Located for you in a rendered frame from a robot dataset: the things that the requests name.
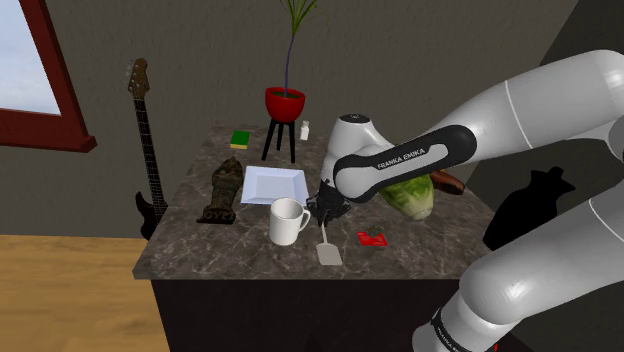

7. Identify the white mug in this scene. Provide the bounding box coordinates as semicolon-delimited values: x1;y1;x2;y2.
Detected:
268;197;312;247

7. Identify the grey spatula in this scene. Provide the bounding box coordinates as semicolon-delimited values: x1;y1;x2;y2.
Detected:
315;223;344;267

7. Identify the red card with keys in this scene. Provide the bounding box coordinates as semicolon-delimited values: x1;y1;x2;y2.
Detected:
356;225;389;248

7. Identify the white square plate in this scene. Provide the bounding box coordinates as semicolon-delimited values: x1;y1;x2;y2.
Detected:
240;165;310;206

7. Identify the green lettuce head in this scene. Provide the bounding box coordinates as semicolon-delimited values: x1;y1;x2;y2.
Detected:
378;174;436;221

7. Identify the dark marble-top cabinet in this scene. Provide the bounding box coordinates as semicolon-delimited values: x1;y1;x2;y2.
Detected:
132;124;495;352

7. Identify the dark bronze statue figure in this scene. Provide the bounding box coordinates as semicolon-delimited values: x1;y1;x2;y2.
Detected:
196;156;244;226

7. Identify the red potted plant on stand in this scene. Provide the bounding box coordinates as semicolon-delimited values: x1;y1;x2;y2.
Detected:
261;0;327;165

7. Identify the green yellow sponge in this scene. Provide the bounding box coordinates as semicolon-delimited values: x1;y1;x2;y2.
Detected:
229;129;251;150

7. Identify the brown leather shoe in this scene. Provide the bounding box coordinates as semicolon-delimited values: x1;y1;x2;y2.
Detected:
429;169;466;197

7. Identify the dark bass guitar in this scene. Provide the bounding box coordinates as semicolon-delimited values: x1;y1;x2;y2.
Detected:
124;57;169;241

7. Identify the red framed window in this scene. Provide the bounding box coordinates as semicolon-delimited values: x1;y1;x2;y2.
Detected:
0;0;98;154

